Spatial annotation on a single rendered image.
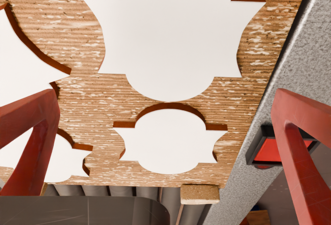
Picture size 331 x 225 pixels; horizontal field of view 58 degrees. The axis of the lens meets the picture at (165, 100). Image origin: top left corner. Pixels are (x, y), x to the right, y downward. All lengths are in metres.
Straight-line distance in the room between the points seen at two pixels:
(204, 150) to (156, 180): 0.13
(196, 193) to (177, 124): 0.18
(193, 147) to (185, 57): 0.15
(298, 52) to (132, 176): 0.29
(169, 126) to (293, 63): 0.14
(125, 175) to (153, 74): 0.23
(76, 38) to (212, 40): 0.11
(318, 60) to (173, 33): 0.15
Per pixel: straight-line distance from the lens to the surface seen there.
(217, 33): 0.24
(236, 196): 0.59
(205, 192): 0.48
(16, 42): 0.27
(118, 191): 0.56
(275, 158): 0.44
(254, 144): 0.41
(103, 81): 0.29
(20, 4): 0.26
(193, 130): 0.33
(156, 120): 0.32
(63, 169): 0.44
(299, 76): 0.33
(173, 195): 0.57
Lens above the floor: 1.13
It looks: 39 degrees down
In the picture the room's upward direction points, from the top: 179 degrees counter-clockwise
